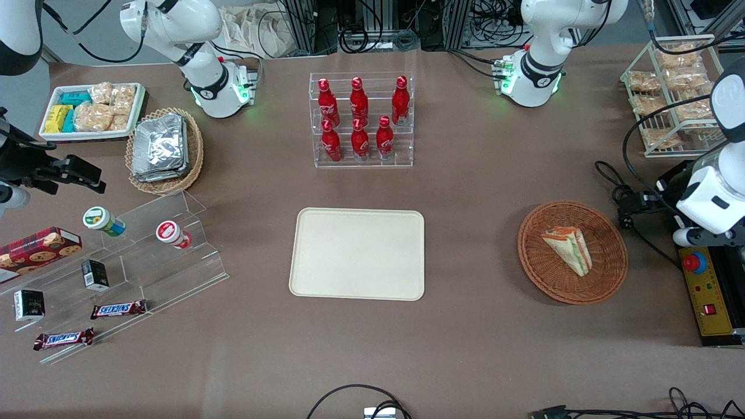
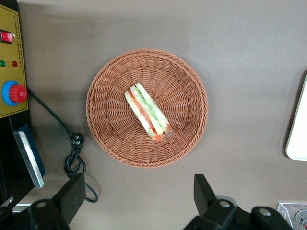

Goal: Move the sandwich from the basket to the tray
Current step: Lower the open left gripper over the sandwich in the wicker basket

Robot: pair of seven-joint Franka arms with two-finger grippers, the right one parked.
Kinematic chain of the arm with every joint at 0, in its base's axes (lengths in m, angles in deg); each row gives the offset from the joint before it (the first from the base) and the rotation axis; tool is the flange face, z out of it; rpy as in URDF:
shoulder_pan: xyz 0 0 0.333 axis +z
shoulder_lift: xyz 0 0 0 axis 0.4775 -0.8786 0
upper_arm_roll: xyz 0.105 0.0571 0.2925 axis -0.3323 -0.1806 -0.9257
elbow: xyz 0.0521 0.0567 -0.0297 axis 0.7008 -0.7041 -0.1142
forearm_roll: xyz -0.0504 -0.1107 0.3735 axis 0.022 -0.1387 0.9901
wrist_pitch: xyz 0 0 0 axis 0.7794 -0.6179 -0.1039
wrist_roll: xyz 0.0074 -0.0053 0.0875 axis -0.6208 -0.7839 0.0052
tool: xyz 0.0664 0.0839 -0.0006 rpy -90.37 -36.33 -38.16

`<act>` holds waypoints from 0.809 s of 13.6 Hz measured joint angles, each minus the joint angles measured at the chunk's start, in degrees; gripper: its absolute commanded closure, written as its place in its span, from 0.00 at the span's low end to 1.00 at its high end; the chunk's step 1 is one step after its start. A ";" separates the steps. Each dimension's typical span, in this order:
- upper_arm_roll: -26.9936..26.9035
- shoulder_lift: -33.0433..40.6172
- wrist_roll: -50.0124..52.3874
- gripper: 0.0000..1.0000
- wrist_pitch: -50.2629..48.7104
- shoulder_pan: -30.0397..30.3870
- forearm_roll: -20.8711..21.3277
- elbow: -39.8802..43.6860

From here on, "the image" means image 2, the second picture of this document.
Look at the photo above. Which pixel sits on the red and white can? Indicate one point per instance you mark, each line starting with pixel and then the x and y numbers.
pixel 302 218

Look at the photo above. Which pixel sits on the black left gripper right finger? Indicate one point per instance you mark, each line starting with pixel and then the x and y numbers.
pixel 216 213

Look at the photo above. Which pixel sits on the red indicator light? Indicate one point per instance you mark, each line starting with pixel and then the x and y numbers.
pixel 15 64

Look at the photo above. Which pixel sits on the green indicator light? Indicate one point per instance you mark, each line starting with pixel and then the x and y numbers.
pixel 2 63

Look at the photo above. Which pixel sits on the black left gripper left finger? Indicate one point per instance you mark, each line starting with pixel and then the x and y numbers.
pixel 69 196

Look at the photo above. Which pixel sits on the red rocker switch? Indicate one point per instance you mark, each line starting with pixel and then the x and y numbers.
pixel 6 37

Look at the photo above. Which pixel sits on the clear acrylic can box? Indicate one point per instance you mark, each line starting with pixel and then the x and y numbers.
pixel 286 209

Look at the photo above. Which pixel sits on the black machine with yellow panel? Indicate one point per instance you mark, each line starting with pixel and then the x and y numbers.
pixel 9 148

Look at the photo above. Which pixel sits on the sandwich with lettuce and tomato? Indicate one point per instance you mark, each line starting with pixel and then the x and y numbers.
pixel 146 110

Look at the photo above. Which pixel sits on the cream plastic tray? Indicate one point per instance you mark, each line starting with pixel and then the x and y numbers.
pixel 299 134

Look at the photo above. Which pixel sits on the round brown wicker basket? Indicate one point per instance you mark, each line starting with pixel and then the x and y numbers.
pixel 115 115

